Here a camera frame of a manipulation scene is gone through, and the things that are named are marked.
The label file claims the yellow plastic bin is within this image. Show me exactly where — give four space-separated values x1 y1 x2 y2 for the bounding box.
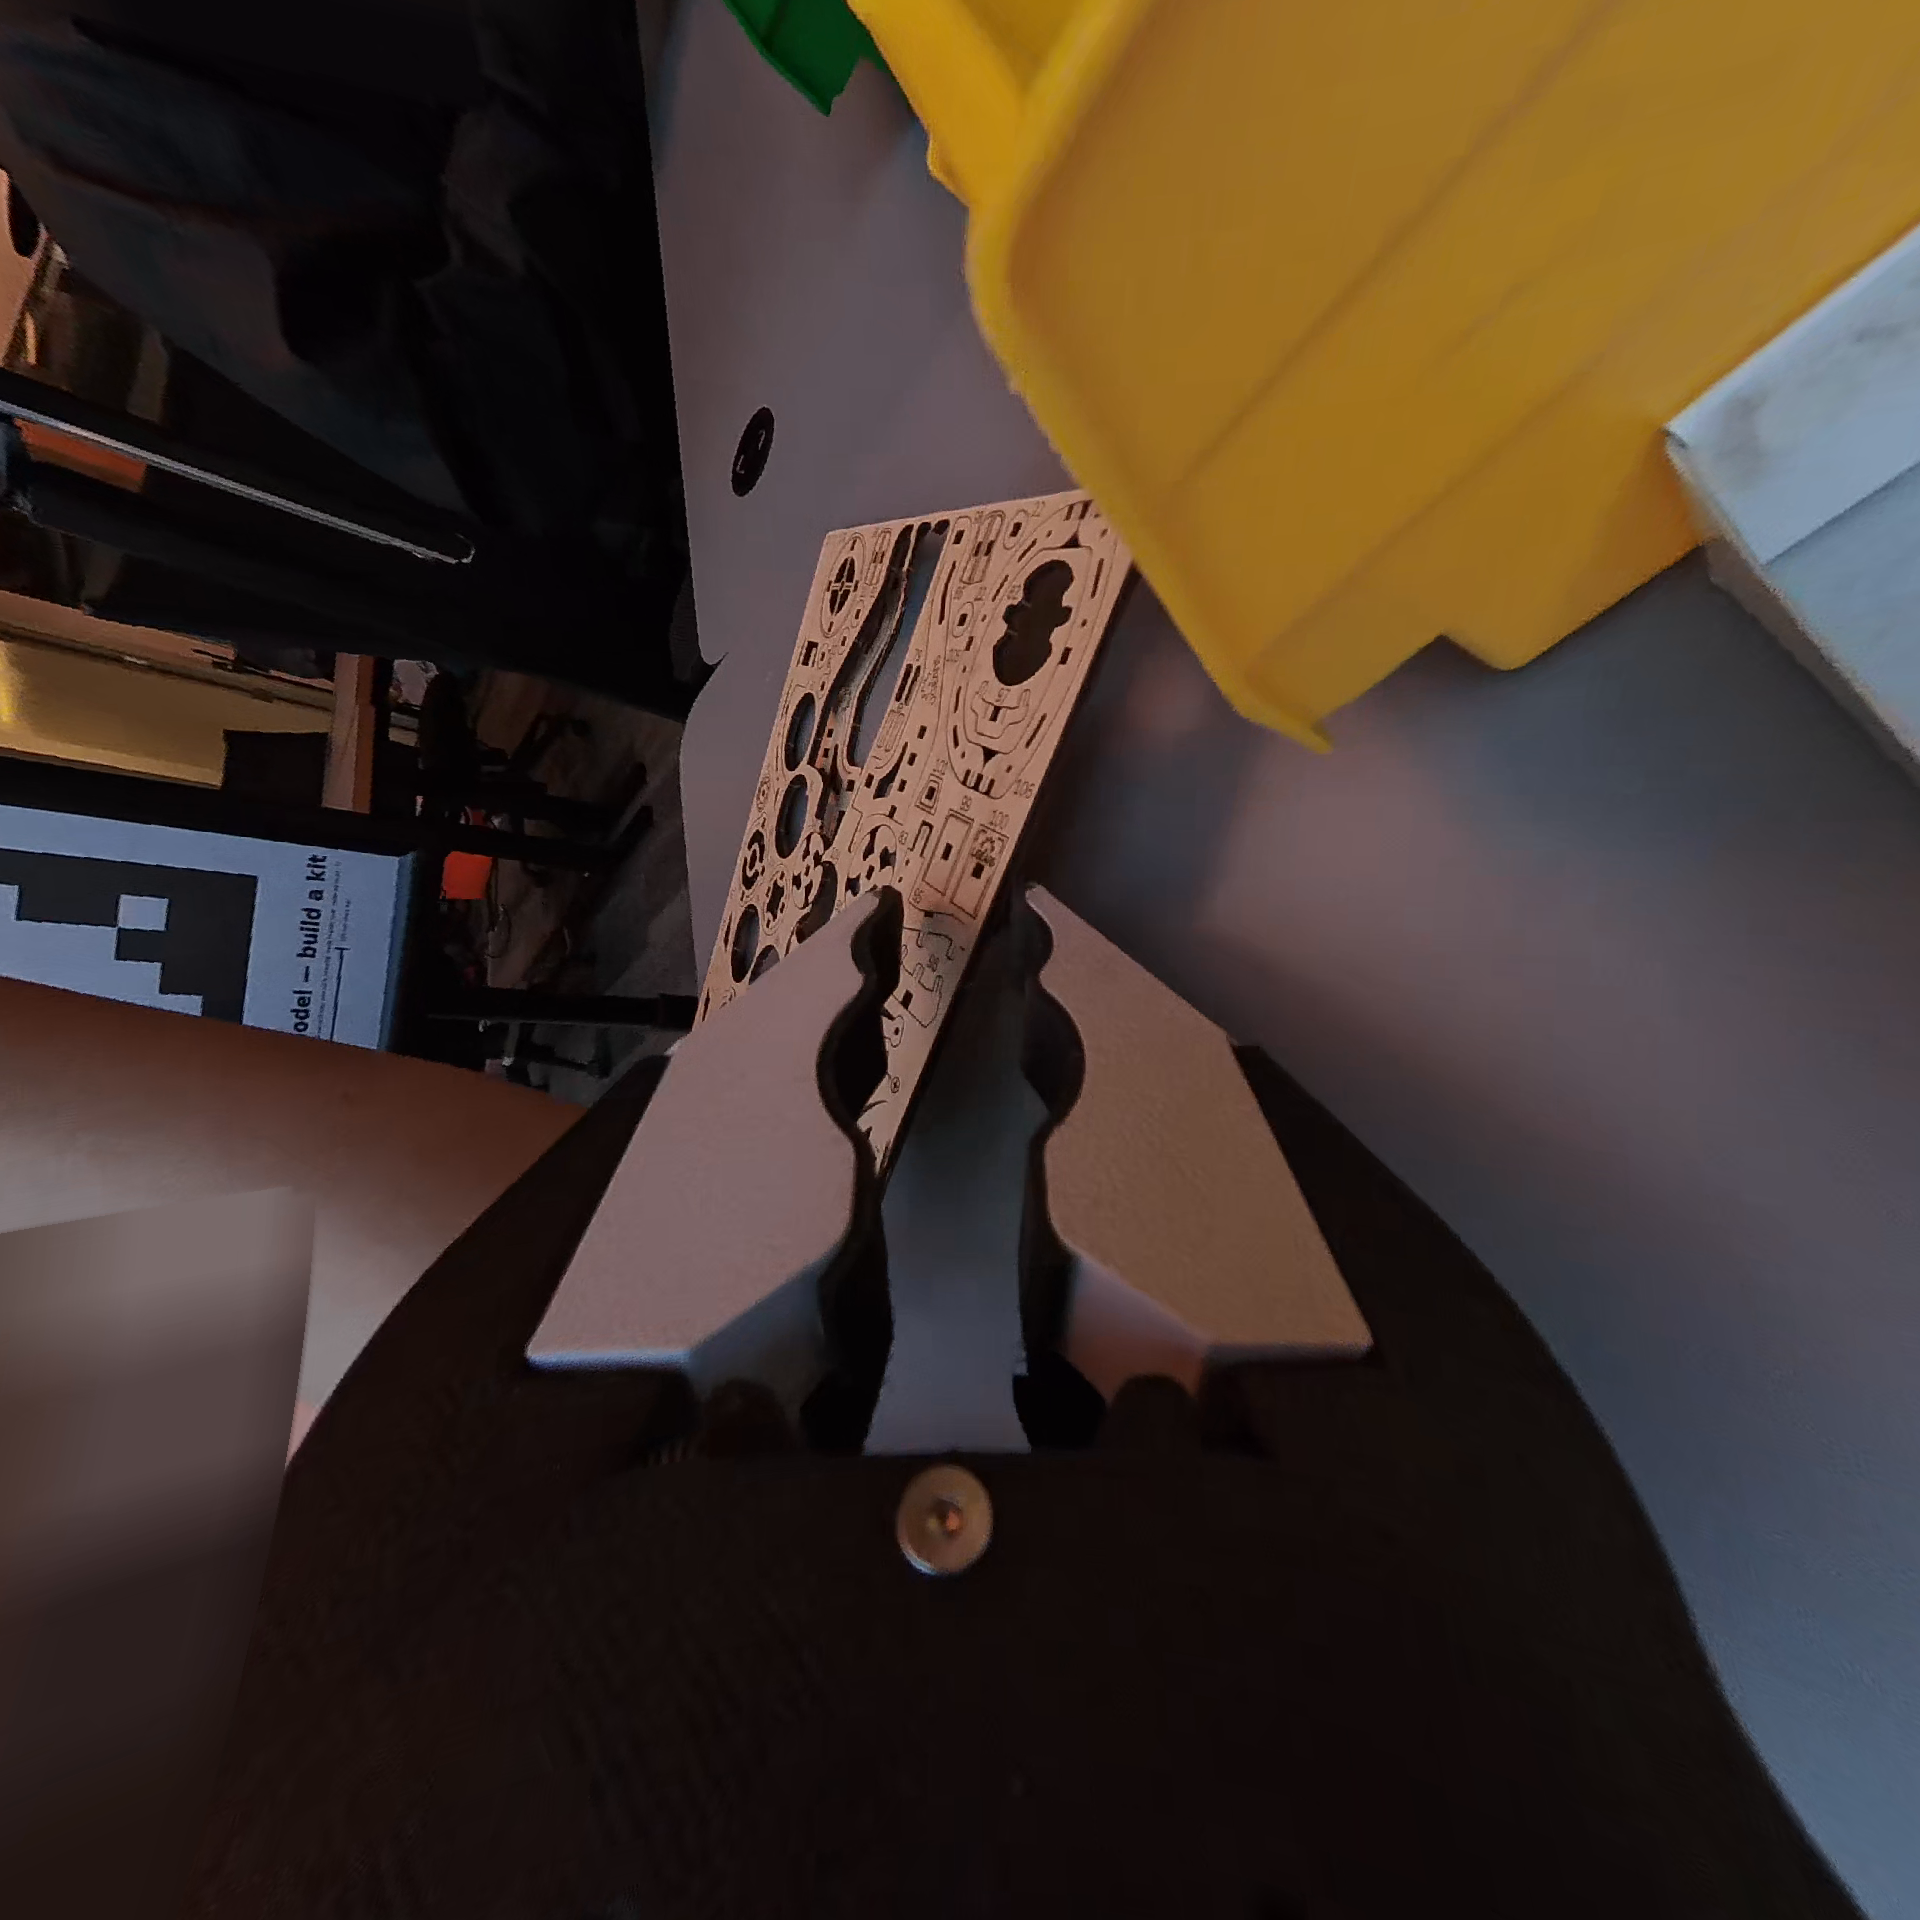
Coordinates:
849 0 1920 751

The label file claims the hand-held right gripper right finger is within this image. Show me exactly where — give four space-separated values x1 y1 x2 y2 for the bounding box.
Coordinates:
1025 885 1375 1448

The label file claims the green plastic bin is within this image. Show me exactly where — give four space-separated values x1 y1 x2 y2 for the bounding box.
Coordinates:
726 0 887 114

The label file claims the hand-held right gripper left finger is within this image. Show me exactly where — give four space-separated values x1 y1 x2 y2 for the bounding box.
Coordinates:
527 885 910 1448

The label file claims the white cardboard box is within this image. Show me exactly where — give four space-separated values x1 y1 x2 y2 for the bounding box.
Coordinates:
1662 223 1920 768

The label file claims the laser-cut wooden parts sheet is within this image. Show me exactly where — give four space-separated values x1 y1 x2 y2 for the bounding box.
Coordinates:
693 487 1137 1185

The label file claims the black metal rail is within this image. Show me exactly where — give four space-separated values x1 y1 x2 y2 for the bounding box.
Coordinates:
0 374 482 571

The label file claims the cardboard sign with black tag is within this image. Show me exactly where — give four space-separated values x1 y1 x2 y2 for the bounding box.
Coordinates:
0 801 415 1051

